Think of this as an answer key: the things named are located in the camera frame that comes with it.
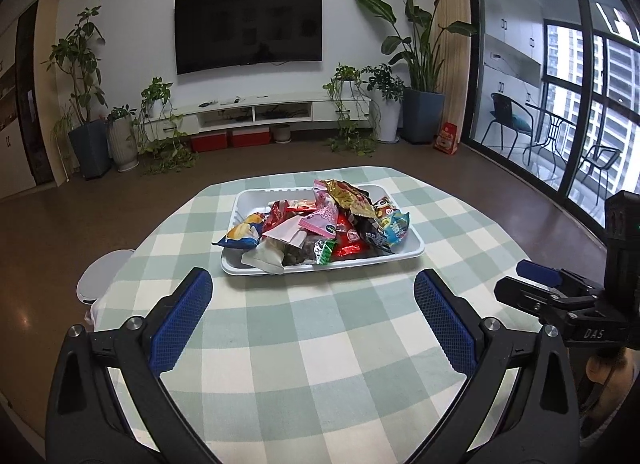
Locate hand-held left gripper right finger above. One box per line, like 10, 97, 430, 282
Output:
413, 269, 583, 464

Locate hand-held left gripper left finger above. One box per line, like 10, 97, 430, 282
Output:
44, 267, 214, 464

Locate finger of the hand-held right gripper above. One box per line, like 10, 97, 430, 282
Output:
494, 275, 601, 330
516, 259, 607, 296

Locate light blue snack packet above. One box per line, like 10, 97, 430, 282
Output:
377, 209, 411, 250

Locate blue potato chips packet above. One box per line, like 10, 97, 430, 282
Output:
212, 212, 267, 250

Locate black snack packet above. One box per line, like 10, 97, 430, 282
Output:
357, 217, 397, 255

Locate red chocolate packet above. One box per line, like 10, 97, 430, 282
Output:
332, 218, 367, 261

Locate panda biscuit packet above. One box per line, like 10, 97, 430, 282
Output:
372, 197, 399, 220

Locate pink translucent packet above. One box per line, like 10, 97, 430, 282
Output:
262, 216, 314, 248

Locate white plastic tray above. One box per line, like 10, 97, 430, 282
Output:
220, 183, 426, 277

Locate clear green sunflower seed packet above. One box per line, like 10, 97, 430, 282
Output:
284, 236, 337, 266

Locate gold red snack packet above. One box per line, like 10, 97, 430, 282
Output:
324, 179, 379, 220

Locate red white candy packet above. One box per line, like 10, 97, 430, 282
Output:
262, 199, 322, 233

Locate pink piglet snack packet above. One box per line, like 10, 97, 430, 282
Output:
299, 179, 347, 238

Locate person's right hand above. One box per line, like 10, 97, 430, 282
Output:
585, 347, 632, 418

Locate white stool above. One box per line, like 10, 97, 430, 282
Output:
76, 249, 136, 303

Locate black balcony chair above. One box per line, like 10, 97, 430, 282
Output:
579, 143, 624, 191

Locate black balcony table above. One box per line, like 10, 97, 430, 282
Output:
524, 104, 577, 171

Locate black chair with teal cushion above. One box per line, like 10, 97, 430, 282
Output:
482, 92, 542, 161

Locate red gift bag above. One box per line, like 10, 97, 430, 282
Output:
433, 121, 460, 155

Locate red storage box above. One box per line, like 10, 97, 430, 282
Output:
229, 127, 272, 148
189, 129, 230, 153

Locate plant in white ribbed pot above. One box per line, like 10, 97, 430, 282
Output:
106, 104, 139, 173

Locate large-leaf plant in blue pot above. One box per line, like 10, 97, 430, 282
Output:
353, 0, 479, 145

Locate tall plant in blue pot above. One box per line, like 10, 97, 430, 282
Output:
42, 6, 112, 181

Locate bushy plant in white pot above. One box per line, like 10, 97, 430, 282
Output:
362, 63, 405, 144

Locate thin leafy plant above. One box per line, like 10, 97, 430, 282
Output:
51, 108, 77, 181

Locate trailing green plant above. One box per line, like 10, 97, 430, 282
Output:
132, 76, 199, 176

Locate white balcony cabinets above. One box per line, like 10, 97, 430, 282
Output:
482, 0, 547, 91

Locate white television cabinet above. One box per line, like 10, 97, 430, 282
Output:
172, 91, 374, 136

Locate trailing plant on stand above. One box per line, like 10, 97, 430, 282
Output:
322, 63, 379, 156

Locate beige curtain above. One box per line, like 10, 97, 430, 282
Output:
431, 0, 472, 146

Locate black sliding door frame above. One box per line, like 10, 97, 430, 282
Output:
464, 0, 640, 227

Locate white wall cabinet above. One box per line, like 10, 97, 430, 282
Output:
0, 18, 39, 201

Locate wall-mounted television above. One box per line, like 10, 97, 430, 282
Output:
173, 0, 324, 76

